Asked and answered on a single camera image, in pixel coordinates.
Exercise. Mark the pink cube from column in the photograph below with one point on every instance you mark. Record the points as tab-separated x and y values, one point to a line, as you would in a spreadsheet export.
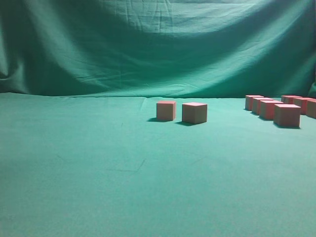
166	110

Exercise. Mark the pink cube column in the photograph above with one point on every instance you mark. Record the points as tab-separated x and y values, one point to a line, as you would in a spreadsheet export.
288	99
311	108
287	115
249	101
256	104
267	109
302	103
194	112

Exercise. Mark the green cloth backdrop and cover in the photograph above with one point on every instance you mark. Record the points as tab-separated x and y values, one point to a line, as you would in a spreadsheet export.
82	153

